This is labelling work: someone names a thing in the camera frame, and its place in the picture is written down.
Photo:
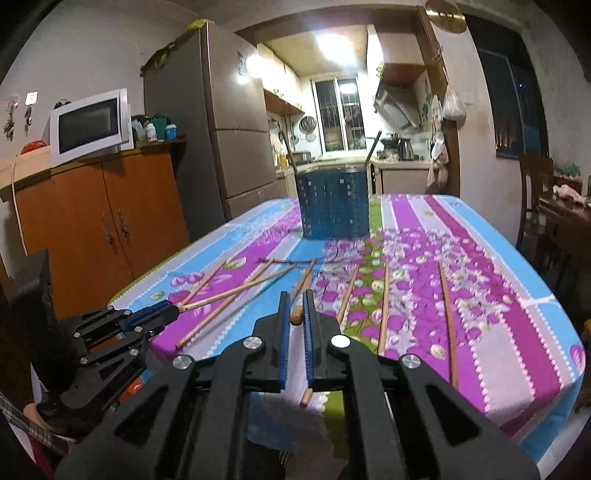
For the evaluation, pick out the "dark brown chopstick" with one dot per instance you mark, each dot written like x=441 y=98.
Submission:
x=290 y=154
x=373 y=150
x=277 y=261

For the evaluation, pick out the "clear plastic bag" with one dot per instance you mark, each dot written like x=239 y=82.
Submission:
x=137 y=128

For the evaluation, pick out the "wooden chair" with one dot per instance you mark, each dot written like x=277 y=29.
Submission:
x=531 y=184

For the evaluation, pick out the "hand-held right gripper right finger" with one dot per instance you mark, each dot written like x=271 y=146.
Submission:
x=310 y=344

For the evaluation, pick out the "kitchen window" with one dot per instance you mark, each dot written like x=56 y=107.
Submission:
x=337 y=115

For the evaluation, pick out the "white microwave oven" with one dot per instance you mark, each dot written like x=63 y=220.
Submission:
x=87 y=124

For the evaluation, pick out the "floral striped tablecloth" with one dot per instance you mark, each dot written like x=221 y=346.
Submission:
x=415 y=286

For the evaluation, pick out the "wall switch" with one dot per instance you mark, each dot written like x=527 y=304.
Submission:
x=31 y=97

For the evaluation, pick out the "steel kettle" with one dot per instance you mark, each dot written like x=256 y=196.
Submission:
x=405 y=150

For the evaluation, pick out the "row of kitchen wall cabinets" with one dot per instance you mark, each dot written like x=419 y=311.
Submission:
x=279 y=78

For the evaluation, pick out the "wooden dining table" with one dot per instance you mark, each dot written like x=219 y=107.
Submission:
x=563 y=221

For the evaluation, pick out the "green container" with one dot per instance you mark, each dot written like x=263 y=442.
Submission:
x=158 y=129

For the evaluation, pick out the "green yellow bundle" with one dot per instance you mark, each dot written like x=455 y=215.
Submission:
x=166 y=50

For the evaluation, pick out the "kitchen wall cabinet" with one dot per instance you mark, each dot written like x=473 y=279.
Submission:
x=399 y=50

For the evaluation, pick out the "white hanging plastic bag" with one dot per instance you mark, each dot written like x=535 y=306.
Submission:
x=453 y=106

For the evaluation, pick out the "hanging cloth bundle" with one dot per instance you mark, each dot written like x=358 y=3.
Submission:
x=437 y=147

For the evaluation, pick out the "light wooden chopstick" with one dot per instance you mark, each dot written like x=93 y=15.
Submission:
x=240 y=286
x=296 y=316
x=384 y=309
x=348 y=293
x=447 y=318
x=203 y=282
x=307 y=277
x=217 y=311

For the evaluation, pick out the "grey refrigerator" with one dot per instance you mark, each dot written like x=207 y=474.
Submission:
x=231 y=115

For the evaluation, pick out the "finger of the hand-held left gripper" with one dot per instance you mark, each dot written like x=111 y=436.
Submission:
x=152 y=311
x=124 y=348

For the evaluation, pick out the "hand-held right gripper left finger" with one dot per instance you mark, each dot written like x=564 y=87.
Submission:
x=284 y=344

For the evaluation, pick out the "steel pot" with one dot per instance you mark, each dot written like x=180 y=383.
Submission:
x=301 y=158

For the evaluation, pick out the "steel range hood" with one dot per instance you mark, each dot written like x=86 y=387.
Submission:
x=397 y=108

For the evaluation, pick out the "red bowl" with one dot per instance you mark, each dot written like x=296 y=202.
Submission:
x=34 y=147

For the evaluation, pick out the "orange wooden cabinet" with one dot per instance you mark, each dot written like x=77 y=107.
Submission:
x=92 y=207

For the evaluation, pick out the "white bottle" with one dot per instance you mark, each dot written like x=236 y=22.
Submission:
x=150 y=131

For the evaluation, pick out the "blue perforated utensil holder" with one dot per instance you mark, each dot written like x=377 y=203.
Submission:
x=332 y=207

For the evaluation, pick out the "fridge door sticker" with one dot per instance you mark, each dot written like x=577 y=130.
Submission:
x=241 y=62

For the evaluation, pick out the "hanging keys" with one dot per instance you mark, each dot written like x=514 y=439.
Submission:
x=9 y=124

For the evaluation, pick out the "dark window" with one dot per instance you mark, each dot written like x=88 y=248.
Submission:
x=512 y=92

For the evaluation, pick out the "ceiling light panel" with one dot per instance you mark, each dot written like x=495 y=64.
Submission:
x=339 y=46

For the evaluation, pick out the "person's left forearm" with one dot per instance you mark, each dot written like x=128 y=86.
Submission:
x=27 y=429

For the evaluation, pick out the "gold wall clock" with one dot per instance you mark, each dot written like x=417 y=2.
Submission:
x=447 y=16

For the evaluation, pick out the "hanging metal strainer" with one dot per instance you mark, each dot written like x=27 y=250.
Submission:
x=307 y=127

